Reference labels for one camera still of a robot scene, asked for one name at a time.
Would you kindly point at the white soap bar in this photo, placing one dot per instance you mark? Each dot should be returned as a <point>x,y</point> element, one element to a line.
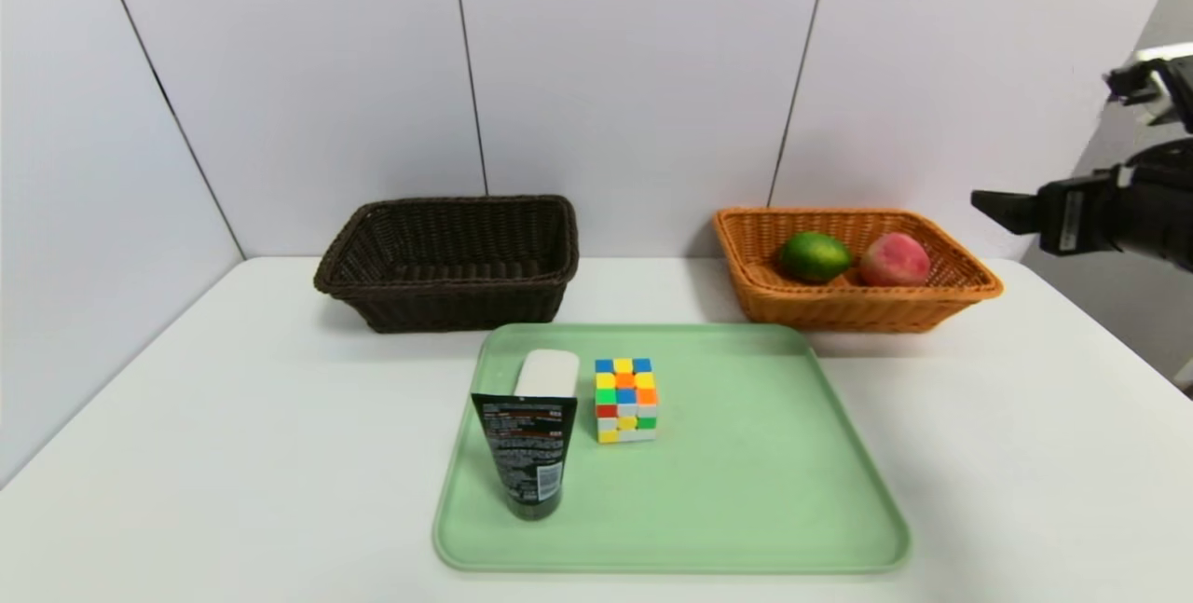
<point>547,372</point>

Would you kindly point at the light green plastic tray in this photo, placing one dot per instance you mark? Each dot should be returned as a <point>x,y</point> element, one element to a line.
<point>690,510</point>

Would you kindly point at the dark brown wicker basket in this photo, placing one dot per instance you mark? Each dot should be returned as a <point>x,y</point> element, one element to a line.
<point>447,267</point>

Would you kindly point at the pink peach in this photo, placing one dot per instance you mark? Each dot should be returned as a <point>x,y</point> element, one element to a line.
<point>895,259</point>

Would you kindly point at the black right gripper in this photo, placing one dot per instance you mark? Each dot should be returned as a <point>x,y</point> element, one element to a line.
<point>1072,211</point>

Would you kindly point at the orange wicker basket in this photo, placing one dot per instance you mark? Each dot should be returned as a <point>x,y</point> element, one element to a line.
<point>839,305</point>

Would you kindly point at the green mango fruit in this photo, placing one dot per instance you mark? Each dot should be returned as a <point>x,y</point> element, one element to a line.
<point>815,257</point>

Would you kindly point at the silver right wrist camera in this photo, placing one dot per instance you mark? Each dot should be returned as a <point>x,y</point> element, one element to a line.
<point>1160,86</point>

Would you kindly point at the colourful puzzle cube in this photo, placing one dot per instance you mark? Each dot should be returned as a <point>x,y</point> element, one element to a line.
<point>625,401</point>

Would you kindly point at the black cosmetic tube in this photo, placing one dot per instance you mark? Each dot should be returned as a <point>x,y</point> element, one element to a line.
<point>527,454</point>

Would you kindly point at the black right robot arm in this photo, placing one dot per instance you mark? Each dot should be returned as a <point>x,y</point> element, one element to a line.
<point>1165,212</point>

